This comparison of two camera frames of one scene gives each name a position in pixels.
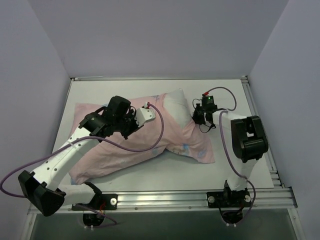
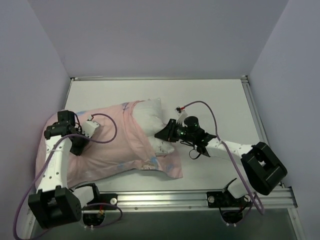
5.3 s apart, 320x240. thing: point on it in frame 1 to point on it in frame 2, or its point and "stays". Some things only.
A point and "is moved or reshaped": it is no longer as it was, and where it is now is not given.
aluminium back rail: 244,78 stays
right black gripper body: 200,116 to 172,129
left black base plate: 102,201 stays
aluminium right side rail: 271,163 stays
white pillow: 175,102 to 149,113
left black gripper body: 128,126 to 77,146
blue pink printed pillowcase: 162,135 is moved or reshaped
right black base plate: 228,199 stays
